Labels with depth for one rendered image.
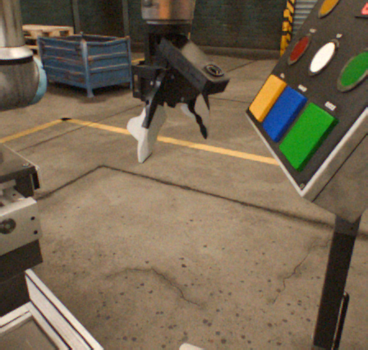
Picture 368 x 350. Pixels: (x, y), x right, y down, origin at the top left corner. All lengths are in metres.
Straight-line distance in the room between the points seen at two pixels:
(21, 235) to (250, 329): 1.00
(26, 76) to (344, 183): 0.73
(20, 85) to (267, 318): 1.23
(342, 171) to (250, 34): 8.24
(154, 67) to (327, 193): 0.30
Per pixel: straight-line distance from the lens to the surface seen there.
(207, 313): 1.60
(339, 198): 0.45
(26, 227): 0.86
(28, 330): 1.37
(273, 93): 0.64
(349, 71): 0.49
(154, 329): 1.56
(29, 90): 0.95
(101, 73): 5.14
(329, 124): 0.45
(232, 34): 8.79
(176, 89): 0.55
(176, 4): 0.54
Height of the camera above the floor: 1.16
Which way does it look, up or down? 24 degrees down
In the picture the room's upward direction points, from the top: straight up
